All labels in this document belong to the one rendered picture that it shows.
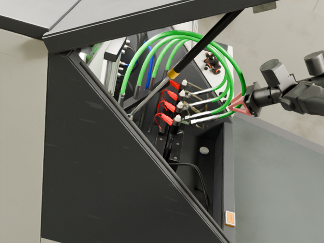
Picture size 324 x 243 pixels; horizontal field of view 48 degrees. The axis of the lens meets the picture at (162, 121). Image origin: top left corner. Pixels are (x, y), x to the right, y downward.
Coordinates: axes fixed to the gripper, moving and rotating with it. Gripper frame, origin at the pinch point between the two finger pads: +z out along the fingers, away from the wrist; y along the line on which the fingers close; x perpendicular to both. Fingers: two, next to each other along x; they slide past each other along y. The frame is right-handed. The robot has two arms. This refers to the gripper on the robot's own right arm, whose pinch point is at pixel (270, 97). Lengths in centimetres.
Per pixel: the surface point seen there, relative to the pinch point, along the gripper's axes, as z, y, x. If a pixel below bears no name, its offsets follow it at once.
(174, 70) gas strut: -1, 34, 53
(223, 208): 18.3, -20.7, 31.1
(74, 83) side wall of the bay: 18, 41, 60
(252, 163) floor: 73, -101, -119
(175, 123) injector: 26.1, 8.9, 21.1
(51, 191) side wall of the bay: 46, 16, 61
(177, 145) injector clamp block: 33.5, -2.1, 16.0
